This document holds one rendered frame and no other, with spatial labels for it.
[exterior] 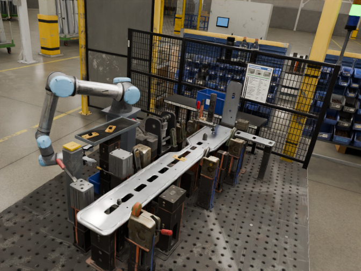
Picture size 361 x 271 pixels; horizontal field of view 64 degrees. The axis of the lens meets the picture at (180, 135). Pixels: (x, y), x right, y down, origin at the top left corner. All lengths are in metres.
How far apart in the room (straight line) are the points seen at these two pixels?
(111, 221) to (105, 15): 3.55
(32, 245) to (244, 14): 7.79
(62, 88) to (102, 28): 2.83
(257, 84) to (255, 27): 6.13
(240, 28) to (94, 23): 4.94
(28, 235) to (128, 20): 3.19
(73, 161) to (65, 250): 0.43
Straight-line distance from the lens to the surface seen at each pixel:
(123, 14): 4.30
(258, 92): 2.49
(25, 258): 1.62
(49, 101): 1.94
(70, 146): 1.49
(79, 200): 1.39
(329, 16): 2.39
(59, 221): 1.77
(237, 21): 8.65
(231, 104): 2.28
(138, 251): 1.28
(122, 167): 1.49
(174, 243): 1.58
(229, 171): 2.07
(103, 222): 1.27
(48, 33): 9.35
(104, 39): 4.52
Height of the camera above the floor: 1.84
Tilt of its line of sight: 25 degrees down
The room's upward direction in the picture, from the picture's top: 6 degrees clockwise
